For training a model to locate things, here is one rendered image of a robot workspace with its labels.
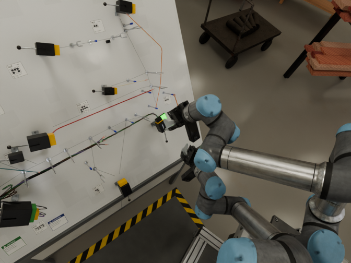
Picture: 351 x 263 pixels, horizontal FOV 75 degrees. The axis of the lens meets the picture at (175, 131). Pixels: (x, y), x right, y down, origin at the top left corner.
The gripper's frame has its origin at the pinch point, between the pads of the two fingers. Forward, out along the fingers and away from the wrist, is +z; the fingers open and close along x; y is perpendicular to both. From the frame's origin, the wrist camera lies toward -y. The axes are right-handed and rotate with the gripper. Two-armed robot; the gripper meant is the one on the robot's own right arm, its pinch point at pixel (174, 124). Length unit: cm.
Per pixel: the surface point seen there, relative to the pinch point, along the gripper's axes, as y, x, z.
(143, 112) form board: 12.8, 3.2, 17.2
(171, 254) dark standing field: -98, 28, 91
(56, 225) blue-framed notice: -8, 67, 27
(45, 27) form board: 59, 24, -4
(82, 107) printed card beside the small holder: 29.3, 27.8, 9.5
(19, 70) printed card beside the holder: 50, 40, 0
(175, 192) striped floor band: -66, -11, 111
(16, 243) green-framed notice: -4, 82, 25
